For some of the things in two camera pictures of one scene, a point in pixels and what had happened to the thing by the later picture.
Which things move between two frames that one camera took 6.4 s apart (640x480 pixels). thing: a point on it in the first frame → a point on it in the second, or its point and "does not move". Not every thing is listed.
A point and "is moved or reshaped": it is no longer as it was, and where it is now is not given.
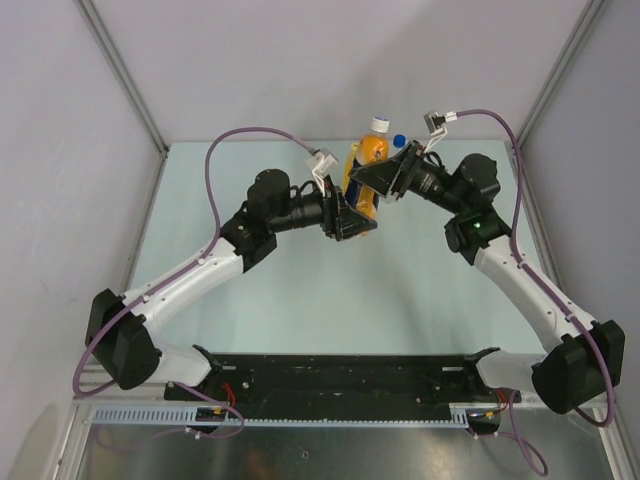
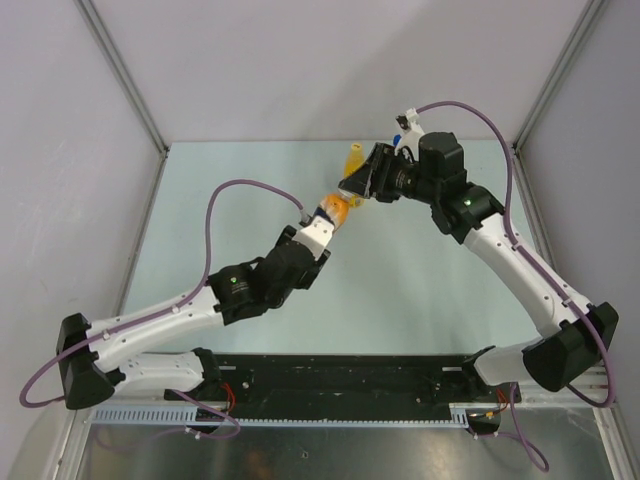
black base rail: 288,386 does not move
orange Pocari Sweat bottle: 372,147 is moved or reshaped
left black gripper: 339,220 → 312,272
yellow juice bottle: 349,166 does not move
